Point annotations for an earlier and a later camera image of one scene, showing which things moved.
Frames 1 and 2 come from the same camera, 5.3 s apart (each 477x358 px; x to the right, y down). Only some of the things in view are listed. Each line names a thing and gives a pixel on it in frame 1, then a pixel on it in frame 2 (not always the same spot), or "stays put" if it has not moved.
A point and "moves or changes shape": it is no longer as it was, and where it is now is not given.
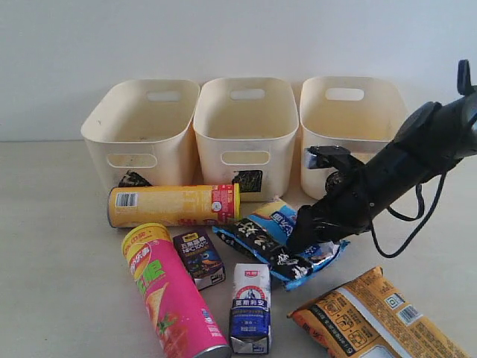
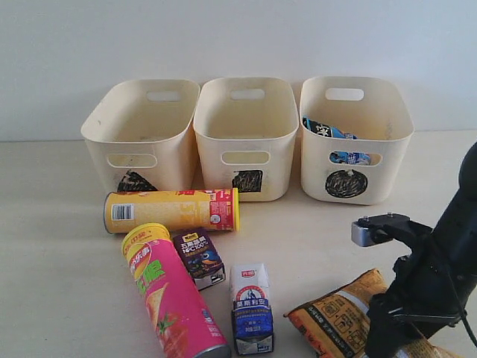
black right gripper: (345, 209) to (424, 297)
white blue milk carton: (250, 324) stays put
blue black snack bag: (263, 234) to (341, 157)
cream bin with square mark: (246, 130) stays put
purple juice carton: (204, 265) stays put
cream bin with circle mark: (358, 113) stays put
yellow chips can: (174, 206) moves or changes shape
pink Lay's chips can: (176, 303) stays put
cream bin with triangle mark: (140, 133) stays put
